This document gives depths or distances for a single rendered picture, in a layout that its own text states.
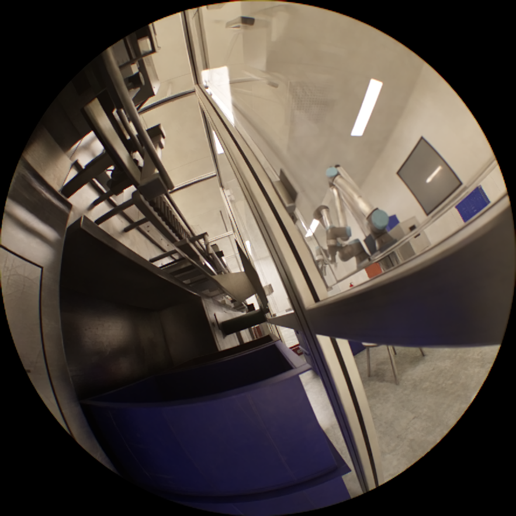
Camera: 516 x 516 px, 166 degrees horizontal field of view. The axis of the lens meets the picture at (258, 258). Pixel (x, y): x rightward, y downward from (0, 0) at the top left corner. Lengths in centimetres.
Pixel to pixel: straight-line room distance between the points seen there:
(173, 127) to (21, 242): 213
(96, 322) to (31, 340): 42
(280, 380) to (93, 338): 52
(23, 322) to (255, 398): 27
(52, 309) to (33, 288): 3
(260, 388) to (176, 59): 217
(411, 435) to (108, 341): 101
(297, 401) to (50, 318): 30
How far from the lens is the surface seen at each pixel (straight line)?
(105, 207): 73
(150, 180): 31
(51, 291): 26
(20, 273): 25
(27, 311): 24
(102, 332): 63
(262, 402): 23
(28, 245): 27
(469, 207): 248
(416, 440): 74
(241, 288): 59
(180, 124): 227
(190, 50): 114
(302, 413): 25
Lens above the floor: 60
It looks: 19 degrees up
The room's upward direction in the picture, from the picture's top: 22 degrees counter-clockwise
